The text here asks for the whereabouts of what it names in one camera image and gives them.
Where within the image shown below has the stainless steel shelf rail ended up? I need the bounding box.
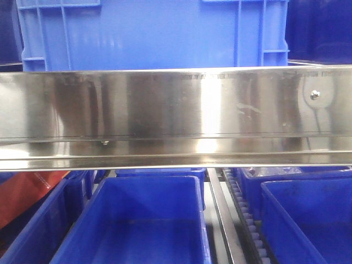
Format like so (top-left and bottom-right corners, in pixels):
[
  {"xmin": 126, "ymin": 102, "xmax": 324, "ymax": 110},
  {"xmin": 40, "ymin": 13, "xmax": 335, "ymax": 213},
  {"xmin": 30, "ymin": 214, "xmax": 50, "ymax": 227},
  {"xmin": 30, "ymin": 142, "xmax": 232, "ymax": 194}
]
[{"xmin": 1, "ymin": 65, "xmax": 351, "ymax": 171}]

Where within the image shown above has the roller track rail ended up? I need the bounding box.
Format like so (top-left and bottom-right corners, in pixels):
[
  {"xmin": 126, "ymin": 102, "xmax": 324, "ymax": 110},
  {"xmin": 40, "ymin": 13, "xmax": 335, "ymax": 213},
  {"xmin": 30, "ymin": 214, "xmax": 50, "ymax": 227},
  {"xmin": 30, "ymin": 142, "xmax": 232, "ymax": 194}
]
[{"xmin": 204, "ymin": 168, "xmax": 277, "ymax": 263}]

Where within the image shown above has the blue bin right front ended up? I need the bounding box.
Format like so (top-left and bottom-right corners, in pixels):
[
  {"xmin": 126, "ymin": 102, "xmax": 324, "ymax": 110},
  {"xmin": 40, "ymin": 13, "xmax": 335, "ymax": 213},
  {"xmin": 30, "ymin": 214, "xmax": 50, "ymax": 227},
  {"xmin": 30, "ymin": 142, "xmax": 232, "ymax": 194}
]
[{"xmin": 261, "ymin": 178, "xmax": 351, "ymax": 263}]

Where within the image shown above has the light blue large crate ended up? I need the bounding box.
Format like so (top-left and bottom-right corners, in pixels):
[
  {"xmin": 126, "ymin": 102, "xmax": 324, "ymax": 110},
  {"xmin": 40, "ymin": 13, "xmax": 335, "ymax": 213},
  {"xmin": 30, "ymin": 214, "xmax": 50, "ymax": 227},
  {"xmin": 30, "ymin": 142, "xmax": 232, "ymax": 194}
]
[{"xmin": 16, "ymin": 1, "xmax": 288, "ymax": 71}]

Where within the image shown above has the blue bin centre front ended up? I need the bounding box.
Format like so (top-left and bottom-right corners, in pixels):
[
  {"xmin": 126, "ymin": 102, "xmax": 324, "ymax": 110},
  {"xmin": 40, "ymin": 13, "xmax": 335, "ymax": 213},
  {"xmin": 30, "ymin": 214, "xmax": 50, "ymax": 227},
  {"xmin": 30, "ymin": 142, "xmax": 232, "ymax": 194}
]
[{"xmin": 51, "ymin": 176, "xmax": 211, "ymax": 263}]

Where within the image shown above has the blue bin right rear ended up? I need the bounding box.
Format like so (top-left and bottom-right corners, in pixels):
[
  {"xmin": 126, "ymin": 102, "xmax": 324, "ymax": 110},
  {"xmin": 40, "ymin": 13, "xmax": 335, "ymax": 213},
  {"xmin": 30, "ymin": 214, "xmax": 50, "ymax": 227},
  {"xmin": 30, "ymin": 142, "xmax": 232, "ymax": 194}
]
[{"xmin": 234, "ymin": 166, "xmax": 351, "ymax": 221}]

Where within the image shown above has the red orange bag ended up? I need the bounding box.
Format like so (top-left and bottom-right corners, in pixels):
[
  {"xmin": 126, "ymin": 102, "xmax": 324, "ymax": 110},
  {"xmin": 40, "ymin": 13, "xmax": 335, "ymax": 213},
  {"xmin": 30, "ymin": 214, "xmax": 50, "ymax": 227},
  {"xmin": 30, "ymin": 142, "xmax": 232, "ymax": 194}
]
[{"xmin": 1, "ymin": 170, "xmax": 69, "ymax": 228}]

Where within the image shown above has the blue bin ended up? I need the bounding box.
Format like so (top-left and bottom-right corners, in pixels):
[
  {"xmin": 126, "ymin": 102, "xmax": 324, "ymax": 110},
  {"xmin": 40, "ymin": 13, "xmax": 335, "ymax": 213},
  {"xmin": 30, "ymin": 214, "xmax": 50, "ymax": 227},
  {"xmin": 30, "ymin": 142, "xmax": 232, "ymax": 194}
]
[
  {"xmin": 51, "ymin": 176, "xmax": 211, "ymax": 263},
  {"xmin": 1, "ymin": 170, "xmax": 94, "ymax": 263},
  {"xmin": 234, "ymin": 166, "xmax": 351, "ymax": 221},
  {"xmin": 261, "ymin": 178, "xmax": 351, "ymax": 263}
]

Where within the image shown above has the shelf rail screw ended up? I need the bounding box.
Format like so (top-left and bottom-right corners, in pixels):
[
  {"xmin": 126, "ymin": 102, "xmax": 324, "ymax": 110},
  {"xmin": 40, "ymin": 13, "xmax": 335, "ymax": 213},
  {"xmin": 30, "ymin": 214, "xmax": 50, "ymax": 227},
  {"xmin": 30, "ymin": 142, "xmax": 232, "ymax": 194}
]
[{"xmin": 310, "ymin": 90, "xmax": 321, "ymax": 100}]

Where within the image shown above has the dark blue crate upper right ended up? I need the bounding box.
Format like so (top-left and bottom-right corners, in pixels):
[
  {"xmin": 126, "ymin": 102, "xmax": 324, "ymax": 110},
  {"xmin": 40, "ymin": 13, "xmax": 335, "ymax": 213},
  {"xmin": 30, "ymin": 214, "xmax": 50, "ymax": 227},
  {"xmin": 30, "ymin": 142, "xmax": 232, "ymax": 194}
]
[{"xmin": 285, "ymin": 1, "xmax": 351, "ymax": 64}]

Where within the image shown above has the blue bin left front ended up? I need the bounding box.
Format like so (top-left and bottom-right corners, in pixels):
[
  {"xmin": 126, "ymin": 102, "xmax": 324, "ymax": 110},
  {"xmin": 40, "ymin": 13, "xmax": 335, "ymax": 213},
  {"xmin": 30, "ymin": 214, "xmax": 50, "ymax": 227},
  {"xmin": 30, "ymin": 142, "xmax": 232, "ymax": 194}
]
[{"xmin": 1, "ymin": 170, "xmax": 94, "ymax": 263}]

